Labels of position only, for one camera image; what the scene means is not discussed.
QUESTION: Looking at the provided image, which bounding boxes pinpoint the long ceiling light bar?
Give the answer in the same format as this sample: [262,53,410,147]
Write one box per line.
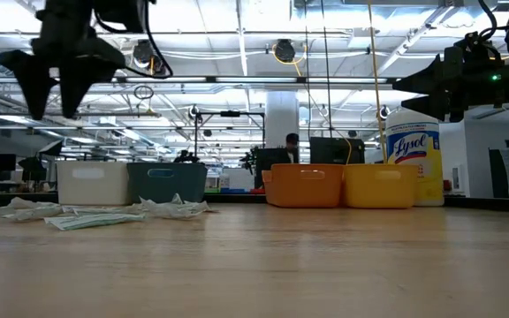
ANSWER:
[117,75,414,86]

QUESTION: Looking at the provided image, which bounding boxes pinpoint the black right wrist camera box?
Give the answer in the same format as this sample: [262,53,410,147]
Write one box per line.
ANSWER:
[452,30,495,63]

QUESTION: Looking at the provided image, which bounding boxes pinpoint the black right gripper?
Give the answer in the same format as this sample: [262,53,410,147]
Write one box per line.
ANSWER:
[391,43,509,124]

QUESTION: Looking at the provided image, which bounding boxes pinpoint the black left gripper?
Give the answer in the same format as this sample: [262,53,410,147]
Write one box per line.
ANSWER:
[0,8,127,122]

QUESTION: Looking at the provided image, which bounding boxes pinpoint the white plastic bin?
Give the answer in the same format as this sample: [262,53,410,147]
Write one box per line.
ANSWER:
[56,160,133,207]

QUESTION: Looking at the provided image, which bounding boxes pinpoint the black hanging cable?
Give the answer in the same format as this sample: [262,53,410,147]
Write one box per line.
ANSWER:
[320,0,331,139]

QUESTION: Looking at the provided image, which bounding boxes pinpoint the thin orange hanging cable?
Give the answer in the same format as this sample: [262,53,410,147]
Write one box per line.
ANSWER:
[305,83,353,165]

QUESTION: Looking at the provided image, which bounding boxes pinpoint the person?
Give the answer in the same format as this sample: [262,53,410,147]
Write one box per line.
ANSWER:
[283,132,300,164]

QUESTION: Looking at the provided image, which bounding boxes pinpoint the yellow plastic bin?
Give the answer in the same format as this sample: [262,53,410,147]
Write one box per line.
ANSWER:
[342,163,420,208]

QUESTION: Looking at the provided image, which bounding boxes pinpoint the black cable loop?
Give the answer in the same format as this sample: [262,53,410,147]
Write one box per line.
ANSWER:
[133,84,155,101]

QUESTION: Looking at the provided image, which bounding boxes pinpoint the white building column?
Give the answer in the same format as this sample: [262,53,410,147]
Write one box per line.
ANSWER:
[265,90,300,149]

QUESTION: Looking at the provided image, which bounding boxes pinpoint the teal plastic bin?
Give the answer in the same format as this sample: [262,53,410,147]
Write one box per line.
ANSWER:
[125,162,209,204]

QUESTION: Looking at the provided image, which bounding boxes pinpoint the Lysol wipes canister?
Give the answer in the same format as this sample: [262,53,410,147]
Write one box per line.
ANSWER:
[385,109,444,208]

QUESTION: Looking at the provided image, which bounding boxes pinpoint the black metal frame stand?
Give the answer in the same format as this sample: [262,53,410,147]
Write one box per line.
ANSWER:
[194,110,267,165]

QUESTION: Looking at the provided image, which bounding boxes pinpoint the thick yellow hanging cable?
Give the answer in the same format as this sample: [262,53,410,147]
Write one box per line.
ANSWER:
[367,0,389,165]

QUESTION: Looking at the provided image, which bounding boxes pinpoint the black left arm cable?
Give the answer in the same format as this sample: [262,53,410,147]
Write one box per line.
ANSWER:
[93,0,175,81]

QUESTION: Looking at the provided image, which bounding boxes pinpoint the white green-stripe packet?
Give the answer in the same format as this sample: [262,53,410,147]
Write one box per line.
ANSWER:
[62,204,143,216]
[44,213,146,231]

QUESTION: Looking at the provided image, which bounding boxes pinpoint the black ceiling cable reel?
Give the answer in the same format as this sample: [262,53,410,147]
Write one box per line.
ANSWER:
[132,38,167,76]
[273,38,298,64]

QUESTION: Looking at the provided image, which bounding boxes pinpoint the crumpled white packet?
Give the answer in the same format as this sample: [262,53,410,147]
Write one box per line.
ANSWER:
[139,193,215,220]
[6,196,64,211]
[0,206,64,223]

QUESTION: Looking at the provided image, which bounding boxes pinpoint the orange plastic bin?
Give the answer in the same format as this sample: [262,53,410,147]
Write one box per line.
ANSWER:
[262,163,345,208]

